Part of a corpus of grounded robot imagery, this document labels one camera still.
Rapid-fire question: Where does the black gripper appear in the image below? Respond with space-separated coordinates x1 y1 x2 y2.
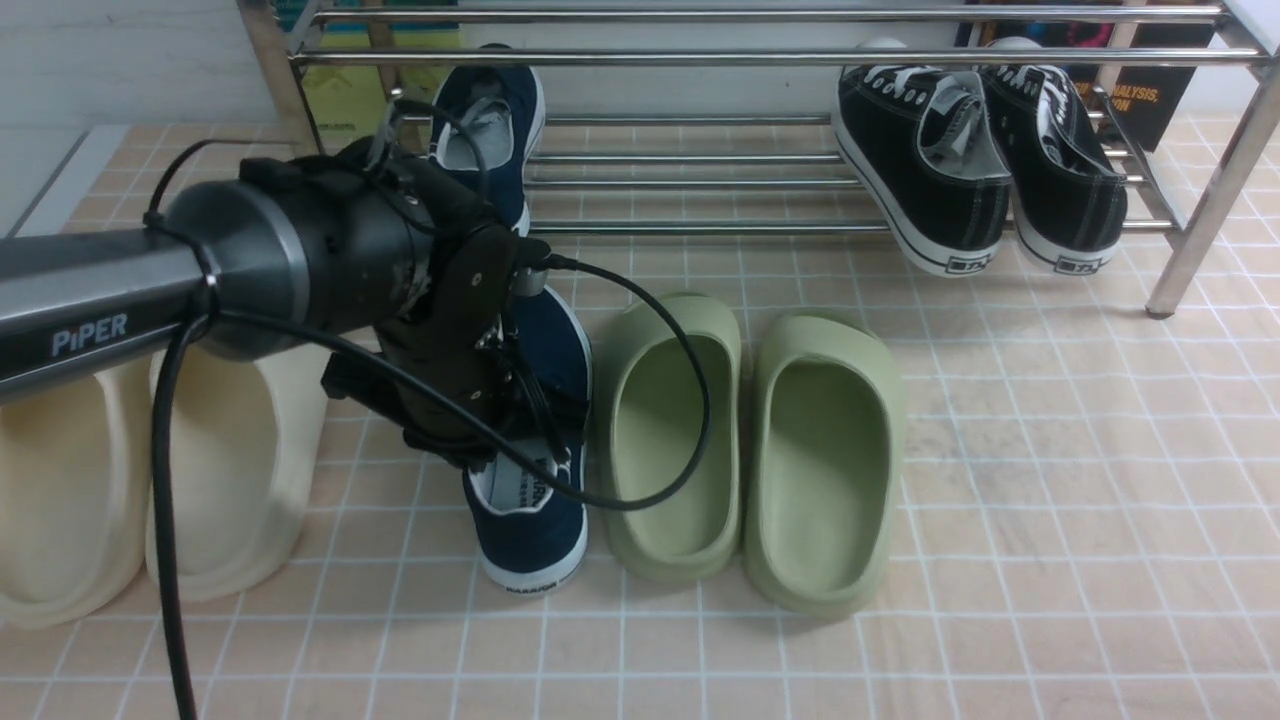
321 225 553 471

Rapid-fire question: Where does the navy canvas shoe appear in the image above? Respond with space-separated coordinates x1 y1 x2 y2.
463 288 593 594
430 65 547 237

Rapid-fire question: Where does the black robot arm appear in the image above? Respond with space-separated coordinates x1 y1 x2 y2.
1 140 545 469

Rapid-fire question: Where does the stainless steel shoe rack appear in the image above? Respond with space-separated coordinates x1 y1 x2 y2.
238 1 1277 319

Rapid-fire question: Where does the right cream foam slipper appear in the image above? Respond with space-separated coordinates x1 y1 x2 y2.
170 345 328 603

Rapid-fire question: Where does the cream foam slipper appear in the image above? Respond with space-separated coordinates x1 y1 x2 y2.
1 360 151 629
170 345 328 603

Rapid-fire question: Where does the left green foam slipper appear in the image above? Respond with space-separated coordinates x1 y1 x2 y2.
591 292 742 583

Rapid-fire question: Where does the green foam slipper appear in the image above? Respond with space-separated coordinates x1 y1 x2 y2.
744 310 908 620
591 292 742 583

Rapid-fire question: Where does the yellow green book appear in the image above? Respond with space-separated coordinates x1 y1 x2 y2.
271 1 461 142

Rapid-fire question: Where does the left cream foam slipper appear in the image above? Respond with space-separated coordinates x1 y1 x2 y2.
1 360 151 629

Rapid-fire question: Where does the right green foam slipper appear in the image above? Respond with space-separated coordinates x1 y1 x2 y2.
744 310 908 620

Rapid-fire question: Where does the left black canvas sneaker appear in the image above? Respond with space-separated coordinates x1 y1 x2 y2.
831 64 1012 278

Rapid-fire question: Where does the black canvas sneaker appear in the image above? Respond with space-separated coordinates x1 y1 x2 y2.
831 64 1012 278
979 64 1128 277

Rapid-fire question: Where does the right black canvas sneaker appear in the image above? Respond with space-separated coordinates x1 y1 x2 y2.
979 64 1128 277

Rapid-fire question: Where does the black book orange text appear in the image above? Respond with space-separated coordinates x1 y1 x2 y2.
955 1 1213 152

